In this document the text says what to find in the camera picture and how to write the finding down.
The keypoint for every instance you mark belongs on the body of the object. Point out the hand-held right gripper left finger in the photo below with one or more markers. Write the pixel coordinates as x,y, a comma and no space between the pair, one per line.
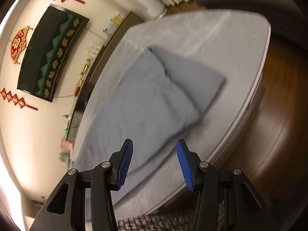
125,163

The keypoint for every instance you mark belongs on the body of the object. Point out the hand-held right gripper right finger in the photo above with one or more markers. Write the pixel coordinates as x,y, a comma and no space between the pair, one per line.
184,163

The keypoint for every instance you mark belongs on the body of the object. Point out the grey garment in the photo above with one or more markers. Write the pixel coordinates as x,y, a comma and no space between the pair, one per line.
144,96

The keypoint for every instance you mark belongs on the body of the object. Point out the pink plastic chair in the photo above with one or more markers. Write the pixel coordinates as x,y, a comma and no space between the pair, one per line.
65,145

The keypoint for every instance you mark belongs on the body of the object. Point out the green plastic chair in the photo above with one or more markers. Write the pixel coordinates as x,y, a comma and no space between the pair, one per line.
63,157

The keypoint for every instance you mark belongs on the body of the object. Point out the person's patterned clothing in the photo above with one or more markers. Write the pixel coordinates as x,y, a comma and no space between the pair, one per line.
154,221

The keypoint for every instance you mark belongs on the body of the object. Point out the green plastic item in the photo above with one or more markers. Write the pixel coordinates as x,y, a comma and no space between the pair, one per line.
65,131

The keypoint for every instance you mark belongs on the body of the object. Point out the long grey television cabinet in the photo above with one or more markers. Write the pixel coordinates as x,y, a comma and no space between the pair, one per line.
81,105

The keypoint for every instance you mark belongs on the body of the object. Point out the white power strip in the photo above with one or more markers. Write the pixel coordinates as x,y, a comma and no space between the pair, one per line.
65,116

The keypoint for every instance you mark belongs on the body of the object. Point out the gold box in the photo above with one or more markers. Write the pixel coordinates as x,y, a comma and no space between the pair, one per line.
81,77

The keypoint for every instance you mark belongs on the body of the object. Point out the cluster of clear glasses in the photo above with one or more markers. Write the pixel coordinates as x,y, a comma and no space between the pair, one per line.
93,48

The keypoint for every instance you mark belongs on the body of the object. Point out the white tray with small items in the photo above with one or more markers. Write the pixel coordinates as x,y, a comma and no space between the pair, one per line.
110,26

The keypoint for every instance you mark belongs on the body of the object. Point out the yellow box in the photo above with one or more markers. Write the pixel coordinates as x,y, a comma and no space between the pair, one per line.
116,18

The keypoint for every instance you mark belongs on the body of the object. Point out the wall television with patterned cover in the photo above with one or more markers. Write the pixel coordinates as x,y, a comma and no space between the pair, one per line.
41,53

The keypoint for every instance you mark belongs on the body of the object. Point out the red fan wall decoration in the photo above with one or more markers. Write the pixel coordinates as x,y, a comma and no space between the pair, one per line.
19,44

